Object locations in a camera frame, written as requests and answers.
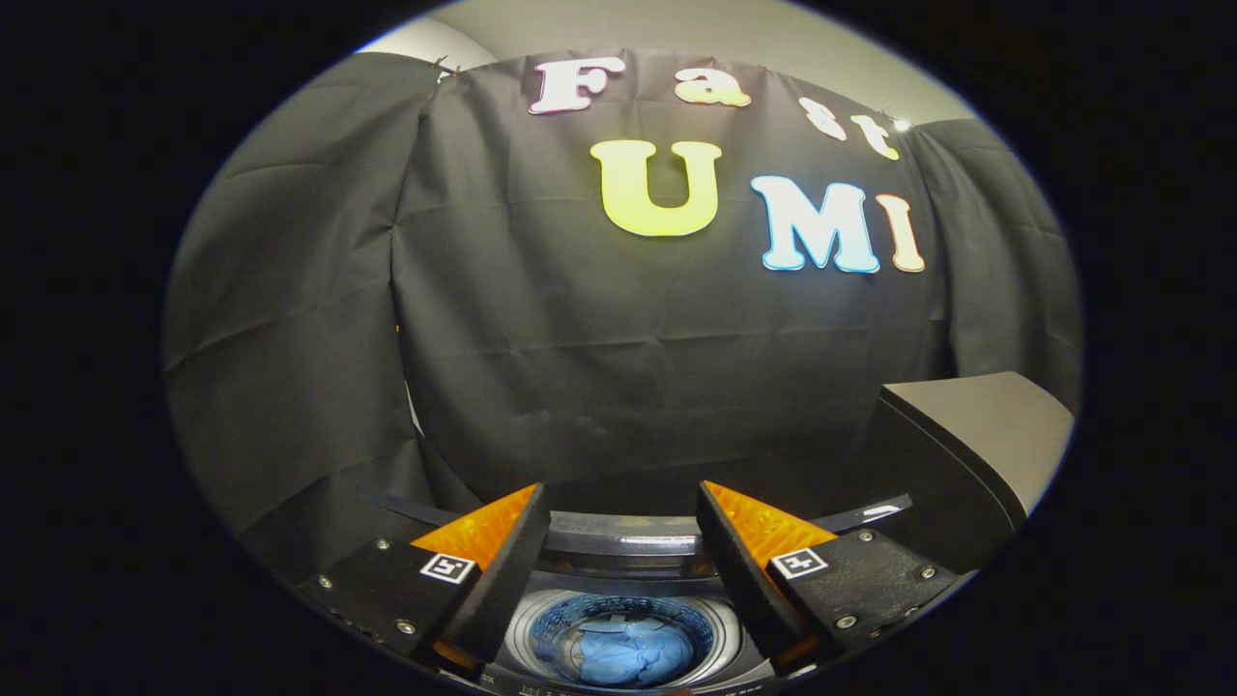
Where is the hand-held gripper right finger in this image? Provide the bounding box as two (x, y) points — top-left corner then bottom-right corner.
(696, 480), (970, 680)

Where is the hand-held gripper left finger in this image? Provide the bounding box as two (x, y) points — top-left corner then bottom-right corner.
(293, 483), (552, 682)

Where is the dark washing machine lid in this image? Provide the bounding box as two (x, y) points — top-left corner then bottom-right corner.
(362, 488), (914, 581)

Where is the light blue polo shirt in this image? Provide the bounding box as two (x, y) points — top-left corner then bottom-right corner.
(556, 617), (699, 688)

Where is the black backdrop cloth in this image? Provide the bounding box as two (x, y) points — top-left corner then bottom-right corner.
(162, 48), (1085, 566)

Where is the beige cabinet with dark top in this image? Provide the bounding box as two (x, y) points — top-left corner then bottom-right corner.
(850, 372), (1076, 578)

